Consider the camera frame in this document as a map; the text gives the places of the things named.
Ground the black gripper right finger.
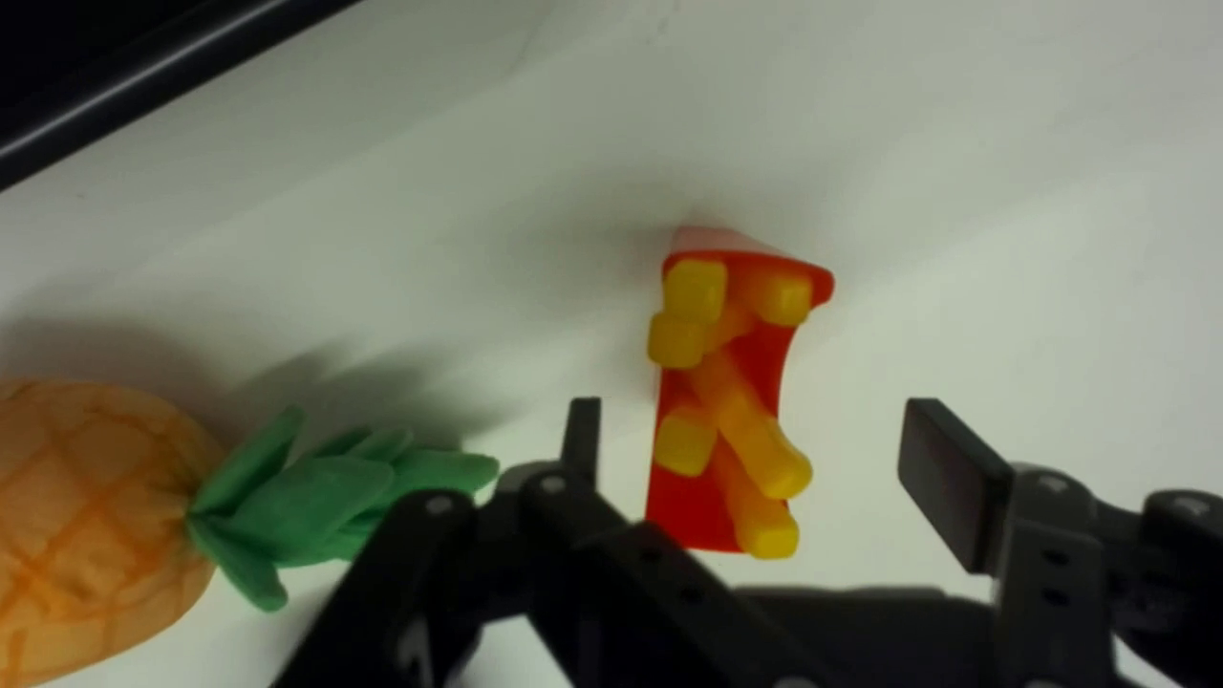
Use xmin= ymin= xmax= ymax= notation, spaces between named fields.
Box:
xmin=894 ymin=393 xmax=1223 ymax=688

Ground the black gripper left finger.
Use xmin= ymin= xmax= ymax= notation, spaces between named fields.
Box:
xmin=271 ymin=393 xmax=819 ymax=688

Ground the orange plush pineapple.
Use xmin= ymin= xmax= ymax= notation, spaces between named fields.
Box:
xmin=0 ymin=378 xmax=504 ymax=684

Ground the black ridged plastic tray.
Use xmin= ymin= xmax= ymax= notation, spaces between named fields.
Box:
xmin=0 ymin=0 xmax=359 ymax=195

